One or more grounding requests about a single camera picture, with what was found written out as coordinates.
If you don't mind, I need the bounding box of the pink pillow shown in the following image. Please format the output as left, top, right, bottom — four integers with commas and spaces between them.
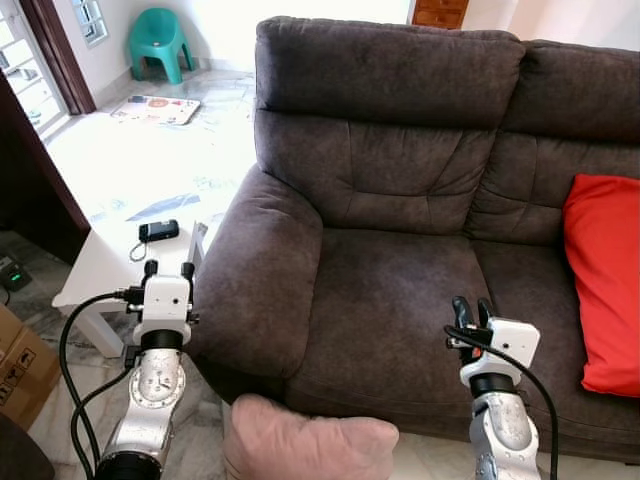
222, 393, 401, 480

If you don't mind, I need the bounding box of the dark grey fabric sofa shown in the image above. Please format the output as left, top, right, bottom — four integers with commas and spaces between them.
185, 15, 640, 466

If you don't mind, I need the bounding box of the red pillow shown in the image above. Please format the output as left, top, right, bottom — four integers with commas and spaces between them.
562, 174, 640, 398

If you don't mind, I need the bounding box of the printed floor mat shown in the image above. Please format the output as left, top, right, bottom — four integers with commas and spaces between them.
110, 94, 202, 126

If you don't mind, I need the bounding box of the small black device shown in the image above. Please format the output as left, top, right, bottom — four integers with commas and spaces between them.
138, 219, 181, 243

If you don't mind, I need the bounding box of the white side table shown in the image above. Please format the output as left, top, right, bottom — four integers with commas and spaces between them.
52, 195, 211, 359

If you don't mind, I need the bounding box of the black charger with green light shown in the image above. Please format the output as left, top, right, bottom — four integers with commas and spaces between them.
0, 255, 33, 293

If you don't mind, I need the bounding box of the dark wooden door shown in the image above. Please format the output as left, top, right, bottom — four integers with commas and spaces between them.
0, 75, 93, 266

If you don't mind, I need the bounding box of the cardboard box with black symbols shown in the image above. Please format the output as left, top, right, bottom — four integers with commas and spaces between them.
0, 305, 63, 431

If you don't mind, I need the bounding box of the green plastic chair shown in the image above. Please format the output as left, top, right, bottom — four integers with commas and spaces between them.
126, 8, 195, 85

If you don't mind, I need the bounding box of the white metal grille door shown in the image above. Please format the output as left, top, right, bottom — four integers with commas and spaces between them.
0, 15, 51, 136

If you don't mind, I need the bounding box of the window with white grille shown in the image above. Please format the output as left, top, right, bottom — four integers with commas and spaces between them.
70, 0, 109, 48

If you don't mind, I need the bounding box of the brown wooden cabinet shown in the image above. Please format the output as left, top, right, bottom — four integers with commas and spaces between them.
412, 0, 469, 29

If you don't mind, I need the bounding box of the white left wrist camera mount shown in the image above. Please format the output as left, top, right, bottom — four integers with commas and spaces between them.
140, 275, 193, 326

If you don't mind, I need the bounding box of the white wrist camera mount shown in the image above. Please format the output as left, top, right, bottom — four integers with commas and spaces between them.
460, 318, 542, 389
140, 275, 193, 326

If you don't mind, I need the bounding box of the long black left arm cable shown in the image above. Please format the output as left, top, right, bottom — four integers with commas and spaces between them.
58, 287, 147, 479

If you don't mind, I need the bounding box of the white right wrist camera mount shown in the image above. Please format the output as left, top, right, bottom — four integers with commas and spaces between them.
460, 318, 542, 389

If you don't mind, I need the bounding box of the short black left arm cable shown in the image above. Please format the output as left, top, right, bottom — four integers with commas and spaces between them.
70, 343, 143, 479

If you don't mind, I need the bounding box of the brown wooden door frame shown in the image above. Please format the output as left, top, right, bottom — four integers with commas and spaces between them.
18, 0, 98, 116

